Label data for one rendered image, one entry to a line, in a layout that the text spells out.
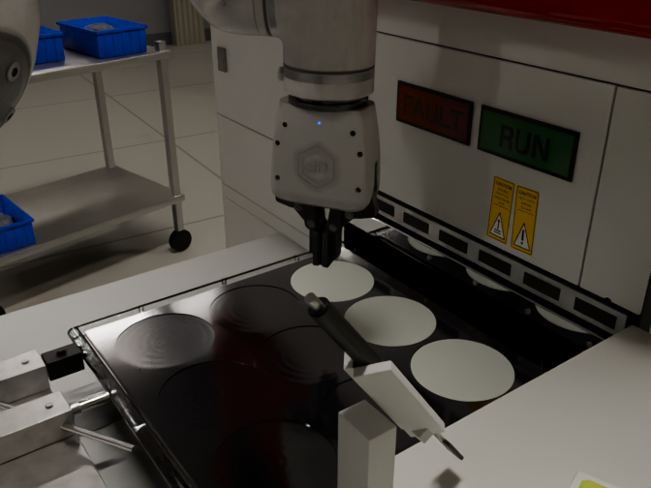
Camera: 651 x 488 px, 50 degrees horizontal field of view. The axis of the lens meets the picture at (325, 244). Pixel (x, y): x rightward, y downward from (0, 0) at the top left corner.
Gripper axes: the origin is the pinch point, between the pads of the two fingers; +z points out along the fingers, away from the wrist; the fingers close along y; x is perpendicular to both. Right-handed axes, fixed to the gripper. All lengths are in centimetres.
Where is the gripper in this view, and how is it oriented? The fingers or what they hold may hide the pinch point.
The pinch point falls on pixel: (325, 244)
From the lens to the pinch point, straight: 71.7
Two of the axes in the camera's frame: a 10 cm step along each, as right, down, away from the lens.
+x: 3.6, -4.1, 8.4
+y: 9.3, 1.7, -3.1
